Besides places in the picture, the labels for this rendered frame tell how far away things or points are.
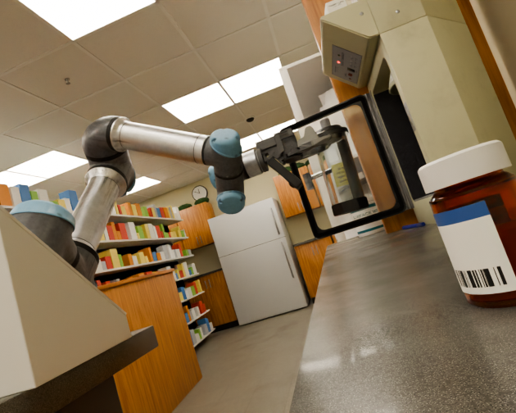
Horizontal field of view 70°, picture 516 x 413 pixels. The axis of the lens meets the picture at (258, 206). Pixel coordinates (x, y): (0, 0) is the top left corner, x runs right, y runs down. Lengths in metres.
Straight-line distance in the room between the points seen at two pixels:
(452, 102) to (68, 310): 0.86
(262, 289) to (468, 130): 5.20
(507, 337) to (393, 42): 0.86
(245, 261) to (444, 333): 5.75
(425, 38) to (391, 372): 0.89
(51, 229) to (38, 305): 0.26
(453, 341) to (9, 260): 0.46
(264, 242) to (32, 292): 5.41
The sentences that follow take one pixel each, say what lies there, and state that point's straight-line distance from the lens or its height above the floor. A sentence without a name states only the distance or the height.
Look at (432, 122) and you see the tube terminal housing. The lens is 0.94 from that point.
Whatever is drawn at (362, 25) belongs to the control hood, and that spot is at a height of 1.45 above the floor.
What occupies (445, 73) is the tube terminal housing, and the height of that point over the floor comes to 1.26.
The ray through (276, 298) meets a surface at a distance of 5.92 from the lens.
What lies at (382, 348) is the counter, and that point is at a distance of 0.21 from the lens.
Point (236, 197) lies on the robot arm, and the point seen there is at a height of 1.16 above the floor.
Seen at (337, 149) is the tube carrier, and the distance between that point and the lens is 1.01.
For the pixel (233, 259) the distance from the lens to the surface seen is 5.98.
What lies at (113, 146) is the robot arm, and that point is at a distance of 1.07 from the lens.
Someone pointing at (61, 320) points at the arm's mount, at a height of 1.00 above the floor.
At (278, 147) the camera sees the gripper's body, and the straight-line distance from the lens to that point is 1.03.
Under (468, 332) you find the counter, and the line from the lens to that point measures 0.21.
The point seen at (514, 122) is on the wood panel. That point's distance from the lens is 1.41.
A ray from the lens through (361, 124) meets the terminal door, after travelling 1.25.
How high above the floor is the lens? 1.01
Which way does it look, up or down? 7 degrees up
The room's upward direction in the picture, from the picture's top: 18 degrees counter-clockwise
